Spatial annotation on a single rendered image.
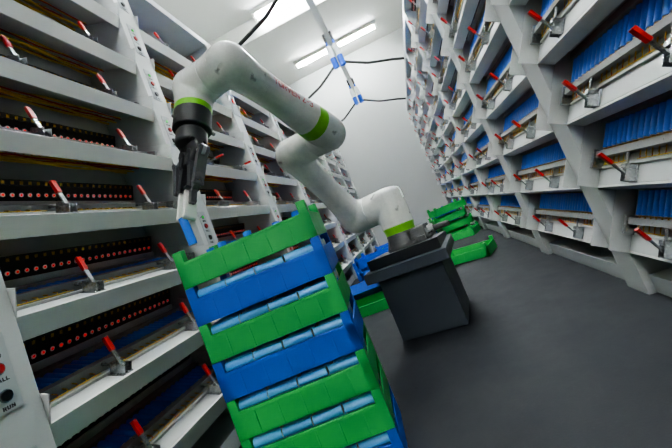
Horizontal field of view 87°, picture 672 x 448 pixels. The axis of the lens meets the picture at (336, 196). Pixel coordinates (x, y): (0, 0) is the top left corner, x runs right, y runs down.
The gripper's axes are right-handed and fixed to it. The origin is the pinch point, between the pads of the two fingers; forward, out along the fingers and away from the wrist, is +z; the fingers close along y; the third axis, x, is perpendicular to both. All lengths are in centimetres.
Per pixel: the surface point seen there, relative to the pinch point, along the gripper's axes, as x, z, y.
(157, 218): -7.7, -10.2, 31.0
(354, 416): -27, 45, -19
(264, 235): -8.7, 10.1, -15.5
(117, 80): 5, -67, 45
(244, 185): -70, -59, 71
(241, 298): -8.8, 21.2, -7.6
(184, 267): -0.3, 13.7, 0.1
